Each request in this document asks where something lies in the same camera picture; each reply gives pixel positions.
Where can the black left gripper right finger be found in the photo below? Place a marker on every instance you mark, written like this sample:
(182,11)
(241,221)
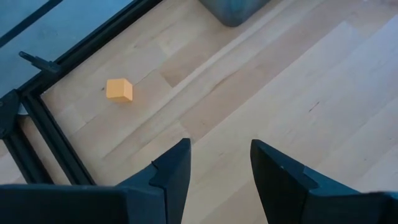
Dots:
(298,199)

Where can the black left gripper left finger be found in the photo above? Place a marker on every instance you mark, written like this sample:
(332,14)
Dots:
(93,205)

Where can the black aluminium table frame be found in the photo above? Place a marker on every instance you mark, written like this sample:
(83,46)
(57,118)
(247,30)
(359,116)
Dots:
(53,133)

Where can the gray plastic bin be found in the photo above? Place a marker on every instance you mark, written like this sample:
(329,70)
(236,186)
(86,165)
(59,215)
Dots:
(233,11)

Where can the orange cube block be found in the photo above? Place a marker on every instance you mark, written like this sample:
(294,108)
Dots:
(119,90)

